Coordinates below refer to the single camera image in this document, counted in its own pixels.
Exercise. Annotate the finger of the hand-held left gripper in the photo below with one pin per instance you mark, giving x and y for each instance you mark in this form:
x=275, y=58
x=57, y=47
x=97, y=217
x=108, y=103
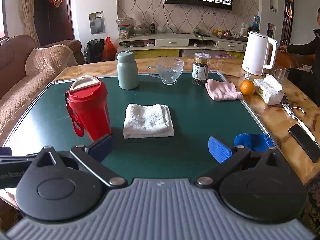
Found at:
x=5, y=151

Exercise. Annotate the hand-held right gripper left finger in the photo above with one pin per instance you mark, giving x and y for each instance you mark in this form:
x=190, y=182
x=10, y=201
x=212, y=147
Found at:
x=101, y=146

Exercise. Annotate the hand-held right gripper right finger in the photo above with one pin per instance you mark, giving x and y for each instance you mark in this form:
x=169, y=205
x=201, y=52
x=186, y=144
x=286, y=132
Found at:
x=220, y=150

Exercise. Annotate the red cup with white lid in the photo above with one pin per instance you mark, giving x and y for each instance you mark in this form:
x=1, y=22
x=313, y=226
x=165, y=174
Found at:
x=87, y=110

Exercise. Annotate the white towel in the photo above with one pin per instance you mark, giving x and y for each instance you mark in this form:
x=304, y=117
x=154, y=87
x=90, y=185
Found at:
x=147, y=121

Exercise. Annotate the blue knitted cloth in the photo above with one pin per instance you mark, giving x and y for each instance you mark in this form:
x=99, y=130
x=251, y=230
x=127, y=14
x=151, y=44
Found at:
x=252, y=140

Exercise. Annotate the green table mat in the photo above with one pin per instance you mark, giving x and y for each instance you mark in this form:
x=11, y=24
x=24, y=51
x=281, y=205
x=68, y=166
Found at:
x=195, y=120

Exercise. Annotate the pink cloth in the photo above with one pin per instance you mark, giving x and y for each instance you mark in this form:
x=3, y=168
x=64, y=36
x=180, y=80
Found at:
x=222, y=90

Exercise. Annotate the orange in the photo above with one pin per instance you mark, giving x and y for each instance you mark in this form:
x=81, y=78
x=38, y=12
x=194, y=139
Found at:
x=247, y=88

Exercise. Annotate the tissue box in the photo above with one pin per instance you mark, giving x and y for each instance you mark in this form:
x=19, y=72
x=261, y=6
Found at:
x=267, y=92

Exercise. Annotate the pale green bottle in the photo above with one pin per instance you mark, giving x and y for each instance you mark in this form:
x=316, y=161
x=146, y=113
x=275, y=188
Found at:
x=127, y=72

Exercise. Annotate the clear jar with dark contents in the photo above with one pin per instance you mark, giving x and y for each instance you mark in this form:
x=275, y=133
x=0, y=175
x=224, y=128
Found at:
x=200, y=70

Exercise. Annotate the black phone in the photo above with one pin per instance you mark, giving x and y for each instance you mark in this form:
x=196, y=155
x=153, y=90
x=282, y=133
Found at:
x=303, y=141

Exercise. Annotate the clear glass cup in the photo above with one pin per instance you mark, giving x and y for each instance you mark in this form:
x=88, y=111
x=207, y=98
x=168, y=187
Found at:
x=171, y=71

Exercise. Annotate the red plastic bag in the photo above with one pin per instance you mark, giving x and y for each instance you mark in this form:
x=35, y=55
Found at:
x=109, y=50

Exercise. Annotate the small clear drinking glass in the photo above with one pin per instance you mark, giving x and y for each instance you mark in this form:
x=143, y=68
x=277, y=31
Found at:
x=282, y=73

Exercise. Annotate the white electric kettle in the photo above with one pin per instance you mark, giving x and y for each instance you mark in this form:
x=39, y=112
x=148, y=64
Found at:
x=255, y=52

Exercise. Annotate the fruit tray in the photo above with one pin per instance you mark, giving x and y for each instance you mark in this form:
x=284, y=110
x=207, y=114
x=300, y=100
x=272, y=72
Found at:
x=225, y=33

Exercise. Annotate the white television cabinet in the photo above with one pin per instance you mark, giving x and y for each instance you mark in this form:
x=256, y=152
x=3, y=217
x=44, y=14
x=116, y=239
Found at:
x=170, y=42

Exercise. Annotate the stacked clear food containers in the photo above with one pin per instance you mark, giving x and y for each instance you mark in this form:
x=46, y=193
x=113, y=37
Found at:
x=124, y=28

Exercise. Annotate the dark glass bottle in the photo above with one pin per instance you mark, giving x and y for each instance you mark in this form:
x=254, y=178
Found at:
x=153, y=28

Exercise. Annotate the dark wooden door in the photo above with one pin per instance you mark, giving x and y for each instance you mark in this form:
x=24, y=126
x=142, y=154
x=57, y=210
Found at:
x=45, y=22

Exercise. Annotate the brown wooden door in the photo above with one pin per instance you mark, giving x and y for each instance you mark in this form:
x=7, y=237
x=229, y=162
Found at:
x=287, y=25

